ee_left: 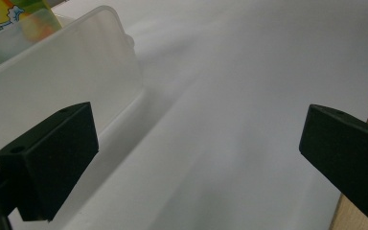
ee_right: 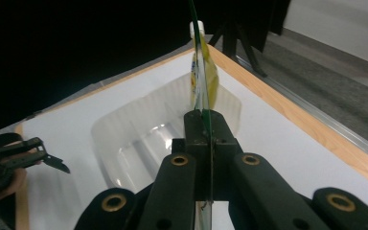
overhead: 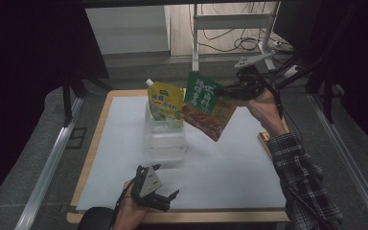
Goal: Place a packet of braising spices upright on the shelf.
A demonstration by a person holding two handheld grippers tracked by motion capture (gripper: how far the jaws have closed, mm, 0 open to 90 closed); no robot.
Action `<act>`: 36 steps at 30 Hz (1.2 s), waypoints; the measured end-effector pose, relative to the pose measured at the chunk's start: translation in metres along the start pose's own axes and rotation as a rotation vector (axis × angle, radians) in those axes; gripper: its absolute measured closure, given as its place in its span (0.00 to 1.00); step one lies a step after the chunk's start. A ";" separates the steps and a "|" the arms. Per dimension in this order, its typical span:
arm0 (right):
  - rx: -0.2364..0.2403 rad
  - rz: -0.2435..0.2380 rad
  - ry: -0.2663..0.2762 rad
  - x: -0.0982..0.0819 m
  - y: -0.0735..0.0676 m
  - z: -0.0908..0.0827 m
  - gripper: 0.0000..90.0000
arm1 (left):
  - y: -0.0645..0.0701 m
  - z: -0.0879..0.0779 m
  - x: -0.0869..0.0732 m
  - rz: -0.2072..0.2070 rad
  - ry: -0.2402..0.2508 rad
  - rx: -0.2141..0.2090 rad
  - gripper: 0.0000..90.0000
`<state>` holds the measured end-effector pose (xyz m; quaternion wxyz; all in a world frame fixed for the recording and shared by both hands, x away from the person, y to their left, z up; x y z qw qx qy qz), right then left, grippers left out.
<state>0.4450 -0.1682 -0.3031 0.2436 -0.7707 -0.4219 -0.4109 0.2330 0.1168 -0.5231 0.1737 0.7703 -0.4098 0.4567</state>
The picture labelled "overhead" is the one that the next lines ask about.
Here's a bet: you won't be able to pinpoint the wooden table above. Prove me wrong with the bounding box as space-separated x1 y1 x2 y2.
66 88 291 224

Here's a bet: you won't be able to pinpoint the person's left hand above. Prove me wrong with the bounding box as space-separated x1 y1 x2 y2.
112 180 150 230

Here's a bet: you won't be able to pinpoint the white table mat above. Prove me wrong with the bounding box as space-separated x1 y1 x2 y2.
76 95 288 212

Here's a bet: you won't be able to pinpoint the green and tan seasoning packet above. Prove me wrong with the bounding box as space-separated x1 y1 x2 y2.
181 71 238 143

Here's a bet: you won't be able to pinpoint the yellow and maroon spice box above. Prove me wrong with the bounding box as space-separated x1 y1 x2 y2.
257 130 273 159

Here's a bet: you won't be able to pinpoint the black stand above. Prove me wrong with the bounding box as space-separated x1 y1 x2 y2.
60 76 89 128

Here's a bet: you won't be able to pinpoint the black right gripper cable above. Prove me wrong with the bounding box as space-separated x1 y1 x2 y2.
262 78 334 230

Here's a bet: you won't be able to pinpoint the black floor cables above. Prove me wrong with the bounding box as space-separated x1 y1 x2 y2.
200 3 271 55

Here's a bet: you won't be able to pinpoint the clear plastic container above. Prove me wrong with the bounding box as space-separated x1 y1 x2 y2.
143 102 187 161

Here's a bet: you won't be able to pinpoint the black tripod legs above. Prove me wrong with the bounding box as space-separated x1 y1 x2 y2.
274 54 336 124

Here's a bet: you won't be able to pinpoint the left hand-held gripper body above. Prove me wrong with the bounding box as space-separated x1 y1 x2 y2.
129 164 173 213

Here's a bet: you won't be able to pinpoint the person's right hand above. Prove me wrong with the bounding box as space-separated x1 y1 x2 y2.
236 87 290 138

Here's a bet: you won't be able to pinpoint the yellow spouted seasoning pouch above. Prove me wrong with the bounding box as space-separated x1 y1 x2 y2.
145 79 185 122

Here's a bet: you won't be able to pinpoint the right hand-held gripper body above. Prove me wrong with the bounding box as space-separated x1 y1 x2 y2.
228 52 275 101

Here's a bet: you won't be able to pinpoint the aluminium rail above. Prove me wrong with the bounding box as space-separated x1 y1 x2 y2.
13 97 84 230
309 93 368 229

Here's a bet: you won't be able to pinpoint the white metal stand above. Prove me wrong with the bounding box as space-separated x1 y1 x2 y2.
191 2 282 73

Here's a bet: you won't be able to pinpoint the white board panel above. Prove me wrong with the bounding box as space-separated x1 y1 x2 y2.
85 5 171 56

